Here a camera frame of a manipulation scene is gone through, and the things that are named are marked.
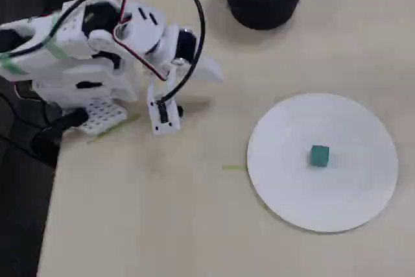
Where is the long green tape strip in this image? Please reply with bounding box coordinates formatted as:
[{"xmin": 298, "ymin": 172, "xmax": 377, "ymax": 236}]
[{"xmin": 86, "ymin": 114, "xmax": 142, "ymax": 144}]

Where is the black table clamp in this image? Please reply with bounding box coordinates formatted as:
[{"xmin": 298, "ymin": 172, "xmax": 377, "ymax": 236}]
[{"xmin": 29, "ymin": 108, "xmax": 90, "ymax": 166}]

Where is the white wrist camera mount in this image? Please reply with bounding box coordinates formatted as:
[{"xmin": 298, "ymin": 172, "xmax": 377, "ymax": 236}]
[{"xmin": 146, "ymin": 68, "xmax": 184, "ymax": 137}]

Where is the white round plate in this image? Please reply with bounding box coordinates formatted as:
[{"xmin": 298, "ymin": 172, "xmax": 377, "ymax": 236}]
[{"xmin": 246, "ymin": 92, "xmax": 399, "ymax": 233}]

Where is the green cube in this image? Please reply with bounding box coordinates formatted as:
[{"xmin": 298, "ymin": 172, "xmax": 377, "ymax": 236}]
[{"xmin": 307, "ymin": 145, "xmax": 331, "ymax": 168}]

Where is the red and white wire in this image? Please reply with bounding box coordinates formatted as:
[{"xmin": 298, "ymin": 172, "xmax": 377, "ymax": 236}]
[{"xmin": 112, "ymin": 0, "xmax": 168, "ymax": 82}]

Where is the white perforated base plate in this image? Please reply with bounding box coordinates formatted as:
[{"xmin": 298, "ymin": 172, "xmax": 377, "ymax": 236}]
[{"xmin": 77, "ymin": 99, "xmax": 128, "ymax": 136}]

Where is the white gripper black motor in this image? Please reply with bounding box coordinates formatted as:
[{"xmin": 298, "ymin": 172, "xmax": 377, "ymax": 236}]
[{"xmin": 151, "ymin": 22, "xmax": 224, "ymax": 81}]

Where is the green tape band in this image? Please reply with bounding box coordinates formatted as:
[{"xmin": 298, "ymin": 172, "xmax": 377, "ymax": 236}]
[
  {"xmin": 43, "ymin": 10, "xmax": 69, "ymax": 60},
  {"xmin": 0, "ymin": 52, "xmax": 27, "ymax": 75}
]

